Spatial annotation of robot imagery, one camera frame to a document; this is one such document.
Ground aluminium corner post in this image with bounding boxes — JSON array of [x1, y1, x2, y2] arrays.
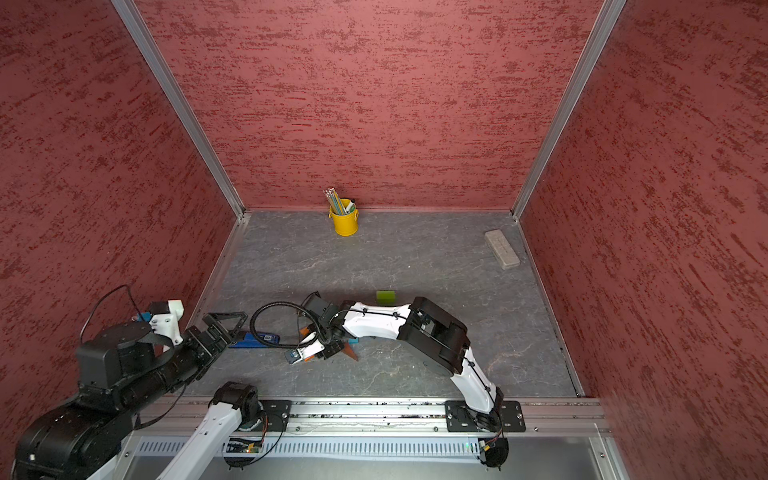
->
[[111, 0, 247, 222], [511, 0, 627, 223]]

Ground white slotted cable duct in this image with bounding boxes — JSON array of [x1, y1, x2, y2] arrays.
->
[[134, 436, 481, 463]]

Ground aluminium corner post left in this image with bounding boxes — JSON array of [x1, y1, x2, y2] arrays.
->
[[111, 0, 247, 222]]

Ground aluminium corner post right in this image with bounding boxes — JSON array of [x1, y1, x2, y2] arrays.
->
[[511, 0, 627, 223]]

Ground green rectangular block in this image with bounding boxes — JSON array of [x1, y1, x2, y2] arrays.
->
[[376, 290, 397, 305]]

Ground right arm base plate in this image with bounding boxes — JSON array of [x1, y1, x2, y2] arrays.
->
[[445, 400, 527, 434]]

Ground red brown triangle block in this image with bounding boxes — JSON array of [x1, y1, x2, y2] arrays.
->
[[341, 342, 358, 361]]

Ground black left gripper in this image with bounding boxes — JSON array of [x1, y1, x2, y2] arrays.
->
[[123, 311, 250, 411]]

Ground aluminium front rail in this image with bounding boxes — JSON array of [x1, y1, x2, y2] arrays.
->
[[137, 395, 610, 436]]

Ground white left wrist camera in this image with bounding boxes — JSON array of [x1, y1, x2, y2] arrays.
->
[[136, 300, 184, 346]]

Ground black right camera cable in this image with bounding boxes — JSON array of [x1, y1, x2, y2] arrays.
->
[[249, 299, 319, 350]]

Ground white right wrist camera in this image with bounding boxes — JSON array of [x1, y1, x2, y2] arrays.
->
[[285, 333, 325, 364]]

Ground black left camera cable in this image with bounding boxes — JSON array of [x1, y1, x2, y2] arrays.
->
[[79, 284, 148, 346]]

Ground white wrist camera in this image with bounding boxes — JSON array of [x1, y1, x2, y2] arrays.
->
[[136, 300, 184, 346], [285, 333, 325, 364]]

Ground pencils in bucket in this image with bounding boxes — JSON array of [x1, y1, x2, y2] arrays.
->
[[324, 187, 347, 216]]

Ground grey marbled pencil case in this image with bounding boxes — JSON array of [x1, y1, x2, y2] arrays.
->
[[484, 229, 521, 270]]

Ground black camera cable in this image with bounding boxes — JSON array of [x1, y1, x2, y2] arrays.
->
[[249, 299, 319, 350], [79, 284, 148, 346]]

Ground yellow metal pencil bucket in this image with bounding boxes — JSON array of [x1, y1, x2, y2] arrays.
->
[[328, 199, 360, 237]]

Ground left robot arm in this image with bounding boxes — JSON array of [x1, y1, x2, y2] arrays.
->
[[12, 312, 268, 479]]

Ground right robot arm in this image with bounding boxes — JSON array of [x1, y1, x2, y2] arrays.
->
[[287, 293, 504, 431]]

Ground blue black utility knife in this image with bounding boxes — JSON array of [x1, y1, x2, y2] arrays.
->
[[230, 331, 280, 349]]

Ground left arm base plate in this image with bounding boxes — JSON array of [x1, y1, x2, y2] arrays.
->
[[260, 399, 293, 432]]

